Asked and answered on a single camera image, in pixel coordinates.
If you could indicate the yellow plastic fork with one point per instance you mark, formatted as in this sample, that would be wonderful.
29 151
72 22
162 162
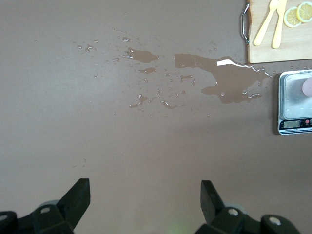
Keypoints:
261 34

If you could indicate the wooden cutting board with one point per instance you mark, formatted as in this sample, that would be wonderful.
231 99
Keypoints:
292 51

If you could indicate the large brown liquid puddle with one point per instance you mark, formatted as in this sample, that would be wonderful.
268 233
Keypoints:
226 80

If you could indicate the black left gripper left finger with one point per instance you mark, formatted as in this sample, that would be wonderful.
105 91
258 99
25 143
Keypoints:
74 204

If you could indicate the silver digital kitchen scale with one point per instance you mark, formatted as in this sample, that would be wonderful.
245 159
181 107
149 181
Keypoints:
292 107

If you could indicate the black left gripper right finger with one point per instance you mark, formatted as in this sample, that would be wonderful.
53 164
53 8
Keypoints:
213 207

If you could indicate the small brown liquid puddle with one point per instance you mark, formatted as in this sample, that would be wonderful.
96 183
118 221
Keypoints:
143 56

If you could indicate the pink cup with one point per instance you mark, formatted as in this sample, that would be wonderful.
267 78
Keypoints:
307 87

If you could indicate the lemon slice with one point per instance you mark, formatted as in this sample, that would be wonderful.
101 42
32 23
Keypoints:
306 12
291 18

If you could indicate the yellow plastic knife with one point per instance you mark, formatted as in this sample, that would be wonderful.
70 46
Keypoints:
276 39

